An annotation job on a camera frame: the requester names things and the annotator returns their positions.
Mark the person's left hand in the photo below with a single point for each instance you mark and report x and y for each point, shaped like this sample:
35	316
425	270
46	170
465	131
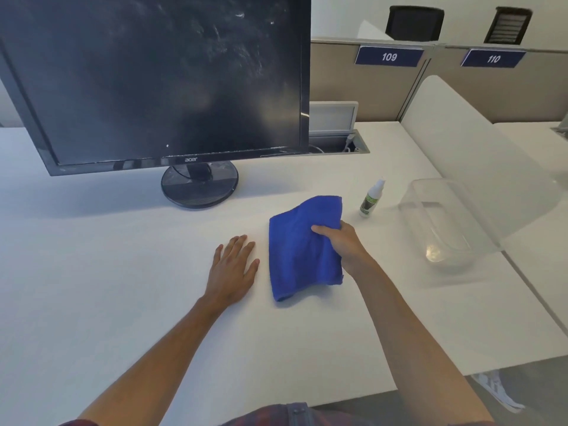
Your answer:
233	279

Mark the person's right hand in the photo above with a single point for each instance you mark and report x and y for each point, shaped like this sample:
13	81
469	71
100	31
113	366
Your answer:
348	248

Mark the small white spray bottle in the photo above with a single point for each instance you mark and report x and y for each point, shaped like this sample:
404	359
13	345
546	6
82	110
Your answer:
368	204

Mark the blue microfiber cloth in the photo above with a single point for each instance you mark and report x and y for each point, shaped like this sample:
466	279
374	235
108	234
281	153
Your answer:
297	252

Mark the black acer monitor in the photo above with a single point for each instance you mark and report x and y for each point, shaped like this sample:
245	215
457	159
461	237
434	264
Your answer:
155	75

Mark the person's right forearm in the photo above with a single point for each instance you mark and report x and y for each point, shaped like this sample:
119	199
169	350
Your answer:
412	350

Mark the person's left forearm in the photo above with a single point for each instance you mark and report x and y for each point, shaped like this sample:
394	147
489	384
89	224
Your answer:
155	363

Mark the person's white shoe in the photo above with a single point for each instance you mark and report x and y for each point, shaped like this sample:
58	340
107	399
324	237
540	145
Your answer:
497	388

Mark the clear plastic container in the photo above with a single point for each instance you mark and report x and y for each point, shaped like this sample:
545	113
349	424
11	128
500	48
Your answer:
443	217

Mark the frosted desk divider panel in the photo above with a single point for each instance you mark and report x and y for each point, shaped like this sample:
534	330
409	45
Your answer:
470	141

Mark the beige cubicle partition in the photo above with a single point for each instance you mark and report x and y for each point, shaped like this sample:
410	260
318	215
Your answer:
337	84
510	93

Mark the blue number sign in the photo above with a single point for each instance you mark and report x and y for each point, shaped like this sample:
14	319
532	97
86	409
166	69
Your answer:
388	56
492	58

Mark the black mesh office chair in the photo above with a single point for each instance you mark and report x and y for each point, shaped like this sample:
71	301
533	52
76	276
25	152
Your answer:
415	24

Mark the black slatted office chair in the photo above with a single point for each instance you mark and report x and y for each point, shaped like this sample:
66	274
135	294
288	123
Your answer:
508	26

